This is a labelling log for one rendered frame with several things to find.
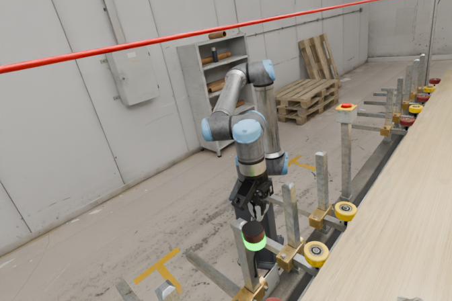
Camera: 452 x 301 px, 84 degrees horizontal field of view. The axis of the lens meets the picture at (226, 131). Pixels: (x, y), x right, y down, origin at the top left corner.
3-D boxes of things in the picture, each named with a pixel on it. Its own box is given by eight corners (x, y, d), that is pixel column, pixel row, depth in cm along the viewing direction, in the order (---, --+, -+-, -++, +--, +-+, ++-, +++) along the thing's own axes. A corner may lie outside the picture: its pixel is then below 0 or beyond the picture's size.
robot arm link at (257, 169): (253, 168, 78) (231, 160, 84) (255, 181, 80) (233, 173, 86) (270, 155, 83) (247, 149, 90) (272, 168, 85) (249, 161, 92)
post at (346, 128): (340, 199, 134) (339, 121, 117) (344, 195, 137) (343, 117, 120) (349, 203, 131) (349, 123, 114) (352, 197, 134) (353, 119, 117)
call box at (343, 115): (335, 123, 118) (335, 108, 115) (341, 118, 122) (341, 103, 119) (351, 125, 113) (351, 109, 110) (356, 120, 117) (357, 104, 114)
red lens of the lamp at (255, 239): (238, 236, 69) (237, 230, 68) (252, 223, 72) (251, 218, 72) (255, 247, 64) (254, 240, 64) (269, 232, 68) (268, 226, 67)
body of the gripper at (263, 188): (274, 195, 90) (270, 166, 86) (260, 208, 85) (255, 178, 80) (257, 188, 96) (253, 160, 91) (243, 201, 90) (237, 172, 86)
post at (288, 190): (292, 279, 105) (280, 184, 87) (296, 273, 107) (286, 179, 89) (299, 284, 103) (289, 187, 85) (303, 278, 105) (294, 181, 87)
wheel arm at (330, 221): (262, 200, 132) (261, 193, 131) (266, 197, 134) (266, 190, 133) (349, 236, 102) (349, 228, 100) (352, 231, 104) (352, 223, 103)
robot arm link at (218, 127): (227, 62, 145) (195, 123, 90) (248, 59, 142) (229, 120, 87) (231, 81, 151) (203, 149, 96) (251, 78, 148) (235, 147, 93)
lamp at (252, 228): (249, 284, 76) (237, 230, 68) (259, 271, 79) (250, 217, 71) (264, 295, 72) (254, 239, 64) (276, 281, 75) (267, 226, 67)
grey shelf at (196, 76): (200, 150, 388) (175, 46, 331) (241, 129, 440) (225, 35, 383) (219, 157, 356) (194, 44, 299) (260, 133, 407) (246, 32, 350)
